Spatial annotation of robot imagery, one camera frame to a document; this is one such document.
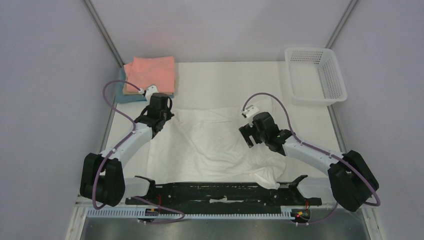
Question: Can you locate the white t shirt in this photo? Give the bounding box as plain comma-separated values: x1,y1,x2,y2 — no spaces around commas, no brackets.
146,107,286,189

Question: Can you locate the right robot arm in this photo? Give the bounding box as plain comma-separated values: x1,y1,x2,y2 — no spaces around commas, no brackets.
238,112,380,212

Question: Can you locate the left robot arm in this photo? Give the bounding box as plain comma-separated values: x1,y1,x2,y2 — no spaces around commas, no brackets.
79,93,173,210

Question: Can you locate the folded blue t shirt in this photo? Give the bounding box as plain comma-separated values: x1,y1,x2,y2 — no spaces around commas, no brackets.
115,67,174,104

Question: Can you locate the folded pink t shirt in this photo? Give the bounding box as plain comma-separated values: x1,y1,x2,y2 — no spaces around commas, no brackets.
123,56,176,94

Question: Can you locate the white plastic basket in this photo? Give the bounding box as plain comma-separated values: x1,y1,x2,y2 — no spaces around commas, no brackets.
284,47,348,107

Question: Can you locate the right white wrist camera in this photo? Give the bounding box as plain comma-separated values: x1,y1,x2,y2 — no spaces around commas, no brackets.
241,105,259,119

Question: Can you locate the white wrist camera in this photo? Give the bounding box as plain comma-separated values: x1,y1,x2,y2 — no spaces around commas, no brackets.
138,84,159,102
241,105,259,119

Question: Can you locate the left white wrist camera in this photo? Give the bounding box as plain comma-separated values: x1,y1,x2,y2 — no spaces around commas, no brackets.
138,84,159,102

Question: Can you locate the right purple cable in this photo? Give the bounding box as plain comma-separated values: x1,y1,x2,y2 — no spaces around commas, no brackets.
242,92,382,226

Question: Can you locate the purple cable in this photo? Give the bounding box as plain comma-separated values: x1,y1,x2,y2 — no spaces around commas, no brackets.
242,92,382,226
92,79,186,225

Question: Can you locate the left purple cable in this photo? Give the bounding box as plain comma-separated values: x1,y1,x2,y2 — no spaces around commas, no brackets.
92,79,186,225

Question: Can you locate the aluminium frame rail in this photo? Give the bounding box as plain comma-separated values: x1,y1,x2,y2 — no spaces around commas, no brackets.
75,195,93,208

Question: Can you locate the white slotted cable duct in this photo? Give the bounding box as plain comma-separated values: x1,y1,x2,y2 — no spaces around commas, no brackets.
86,206,295,221

